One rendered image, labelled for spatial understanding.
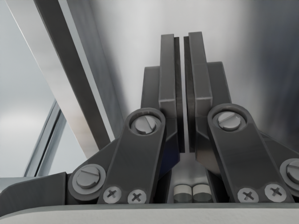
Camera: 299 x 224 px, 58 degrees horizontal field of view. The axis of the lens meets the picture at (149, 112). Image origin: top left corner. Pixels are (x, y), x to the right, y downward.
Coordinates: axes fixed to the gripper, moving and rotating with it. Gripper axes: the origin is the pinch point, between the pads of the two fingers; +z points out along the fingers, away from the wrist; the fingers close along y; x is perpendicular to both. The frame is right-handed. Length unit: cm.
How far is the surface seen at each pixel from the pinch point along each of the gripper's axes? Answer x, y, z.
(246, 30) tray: -2.3, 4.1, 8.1
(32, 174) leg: -38, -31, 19
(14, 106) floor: -91, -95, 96
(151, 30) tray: -1.7, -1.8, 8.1
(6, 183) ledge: -23.0, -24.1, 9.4
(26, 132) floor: -114, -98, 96
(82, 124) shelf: -10.8, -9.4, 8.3
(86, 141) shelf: -13.3, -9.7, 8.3
